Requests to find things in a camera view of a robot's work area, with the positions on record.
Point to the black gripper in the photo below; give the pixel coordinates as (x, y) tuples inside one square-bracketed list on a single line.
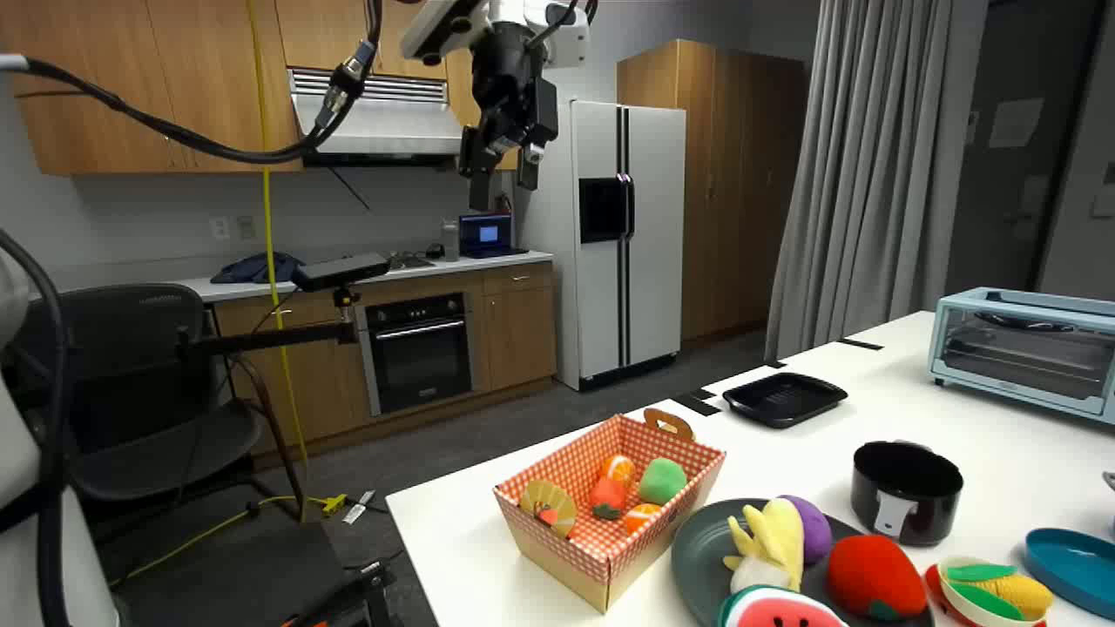
[(509, 76)]

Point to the yellow banana plush toy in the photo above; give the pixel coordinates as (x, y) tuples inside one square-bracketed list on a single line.
[(773, 540)]

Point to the orange red plush toy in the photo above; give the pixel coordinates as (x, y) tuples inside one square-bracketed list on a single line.
[(610, 489)]

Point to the yellow brown slice plush toy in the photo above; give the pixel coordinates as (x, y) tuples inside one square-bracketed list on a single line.
[(547, 506)]

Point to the green round plush toy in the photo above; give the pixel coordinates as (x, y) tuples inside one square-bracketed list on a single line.
[(664, 483)]

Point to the small orange plush toy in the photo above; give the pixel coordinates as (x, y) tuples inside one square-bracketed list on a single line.
[(638, 517)]

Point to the orange checkered cardboard box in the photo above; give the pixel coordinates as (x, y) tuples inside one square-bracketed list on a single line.
[(579, 558)]

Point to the purple eggplant plush toy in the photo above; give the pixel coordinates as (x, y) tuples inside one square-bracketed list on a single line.
[(817, 529)]

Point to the black toy pot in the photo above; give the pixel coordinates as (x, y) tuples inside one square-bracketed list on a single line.
[(907, 499)]

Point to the watermelon slice plush toy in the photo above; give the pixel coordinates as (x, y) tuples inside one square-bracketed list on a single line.
[(778, 610)]

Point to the red tomato plush toy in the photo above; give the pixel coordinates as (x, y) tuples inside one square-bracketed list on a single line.
[(875, 575)]

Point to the blue countertop appliance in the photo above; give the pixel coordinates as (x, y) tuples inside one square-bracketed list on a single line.
[(487, 235)]

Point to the silver range hood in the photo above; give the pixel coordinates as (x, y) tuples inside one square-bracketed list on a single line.
[(378, 123)]

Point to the white double door fridge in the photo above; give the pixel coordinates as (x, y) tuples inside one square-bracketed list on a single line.
[(603, 290)]

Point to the wooden base cabinets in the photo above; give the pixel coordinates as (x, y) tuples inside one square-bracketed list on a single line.
[(517, 333)]

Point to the black built-in oven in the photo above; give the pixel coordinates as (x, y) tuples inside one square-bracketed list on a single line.
[(418, 354)]

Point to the dark blue cloth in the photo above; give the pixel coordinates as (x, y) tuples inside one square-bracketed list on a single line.
[(255, 270)]

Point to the black tape strip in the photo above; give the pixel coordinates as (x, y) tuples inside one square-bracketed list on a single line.
[(862, 343), (700, 403)]

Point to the grey curtain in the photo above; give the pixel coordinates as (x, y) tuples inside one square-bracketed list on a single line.
[(874, 174)]

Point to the black baking tray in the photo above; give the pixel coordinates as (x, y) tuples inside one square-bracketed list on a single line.
[(784, 398)]

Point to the white plug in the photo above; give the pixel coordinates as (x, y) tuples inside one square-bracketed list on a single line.
[(358, 506)]

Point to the black office chair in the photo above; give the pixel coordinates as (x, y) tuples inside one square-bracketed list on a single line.
[(127, 335)]

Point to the dark grey plate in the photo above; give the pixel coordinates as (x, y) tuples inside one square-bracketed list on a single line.
[(700, 563)]

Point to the black metal cart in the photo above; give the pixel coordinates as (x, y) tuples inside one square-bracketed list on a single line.
[(247, 575)]

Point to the white paper sign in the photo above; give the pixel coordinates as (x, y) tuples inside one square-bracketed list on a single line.
[(1015, 123)]

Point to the light blue toaster oven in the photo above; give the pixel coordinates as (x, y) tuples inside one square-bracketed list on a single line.
[(1021, 354)]

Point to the teal round container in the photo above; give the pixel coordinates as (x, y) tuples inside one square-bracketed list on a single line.
[(1074, 570)]

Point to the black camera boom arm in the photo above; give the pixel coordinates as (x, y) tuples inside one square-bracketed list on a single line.
[(265, 339)]

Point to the wooden wall cabinets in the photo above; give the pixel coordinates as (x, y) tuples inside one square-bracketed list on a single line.
[(140, 83)]

